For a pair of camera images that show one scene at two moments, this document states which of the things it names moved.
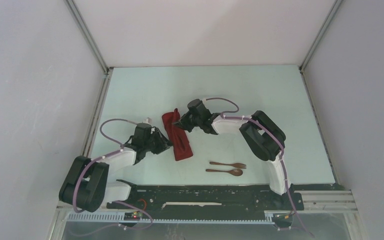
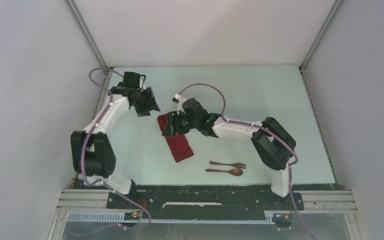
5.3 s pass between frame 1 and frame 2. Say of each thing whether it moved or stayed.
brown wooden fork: stayed
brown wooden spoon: stayed
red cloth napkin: stayed
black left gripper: moved
